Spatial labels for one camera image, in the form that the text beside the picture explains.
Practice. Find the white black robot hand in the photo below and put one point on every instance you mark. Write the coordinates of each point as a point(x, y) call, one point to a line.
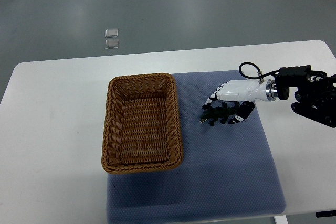
point(243, 93)

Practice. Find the dark green toy crocodile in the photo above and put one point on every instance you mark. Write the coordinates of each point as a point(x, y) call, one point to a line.
point(213, 114)

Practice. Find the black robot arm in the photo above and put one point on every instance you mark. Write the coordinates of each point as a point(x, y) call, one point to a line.
point(315, 95)

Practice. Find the brown wicker basket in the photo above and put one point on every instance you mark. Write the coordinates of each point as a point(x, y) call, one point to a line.
point(142, 131)

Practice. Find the blue grey fabric mat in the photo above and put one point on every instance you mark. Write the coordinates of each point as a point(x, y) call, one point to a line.
point(227, 170)

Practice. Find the white table leg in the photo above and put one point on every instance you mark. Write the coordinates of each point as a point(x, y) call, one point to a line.
point(281, 219)

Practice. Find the black table control panel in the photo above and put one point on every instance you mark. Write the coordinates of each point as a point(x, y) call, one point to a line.
point(323, 214)

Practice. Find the upper clear floor tile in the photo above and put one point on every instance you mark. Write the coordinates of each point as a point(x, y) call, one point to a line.
point(111, 32)

